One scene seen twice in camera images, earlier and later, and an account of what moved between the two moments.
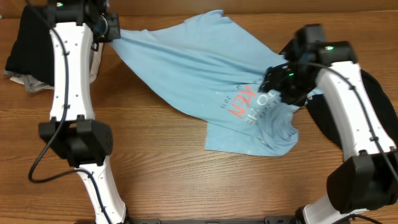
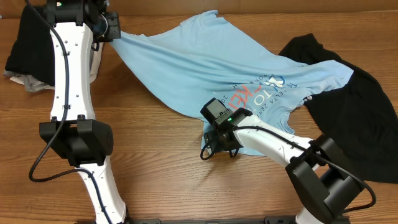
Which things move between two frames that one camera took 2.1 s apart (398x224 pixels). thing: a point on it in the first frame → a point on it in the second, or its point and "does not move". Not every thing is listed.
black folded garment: [32, 53] does not move
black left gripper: [114, 30] does not move
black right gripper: [272, 81] → [211, 139]
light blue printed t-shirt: [212, 69] does not move
